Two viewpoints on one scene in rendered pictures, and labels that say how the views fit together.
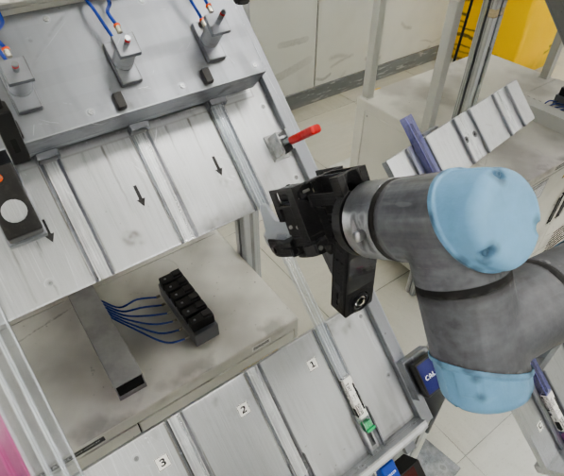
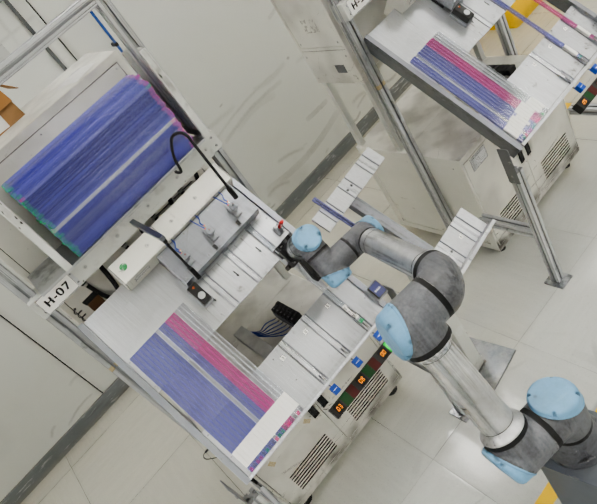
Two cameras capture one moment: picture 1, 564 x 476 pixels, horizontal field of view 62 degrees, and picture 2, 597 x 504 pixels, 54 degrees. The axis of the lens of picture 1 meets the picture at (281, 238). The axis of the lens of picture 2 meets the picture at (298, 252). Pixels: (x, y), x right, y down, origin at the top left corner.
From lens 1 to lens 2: 1.32 m
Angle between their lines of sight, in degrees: 16
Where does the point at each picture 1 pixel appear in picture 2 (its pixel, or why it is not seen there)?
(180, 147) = (242, 249)
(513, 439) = (550, 318)
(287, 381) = (319, 315)
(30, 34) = (182, 240)
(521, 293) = (332, 250)
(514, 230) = (310, 238)
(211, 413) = (293, 336)
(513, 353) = (333, 266)
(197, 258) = (288, 292)
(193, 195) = (254, 264)
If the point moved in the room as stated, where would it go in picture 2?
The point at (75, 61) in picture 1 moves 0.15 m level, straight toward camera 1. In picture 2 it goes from (197, 241) to (211, 260)
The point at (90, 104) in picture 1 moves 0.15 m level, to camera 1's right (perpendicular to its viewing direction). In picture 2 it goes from (207, 252) to (247, 231)
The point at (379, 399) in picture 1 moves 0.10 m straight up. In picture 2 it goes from (363, 308) to (350, 289)
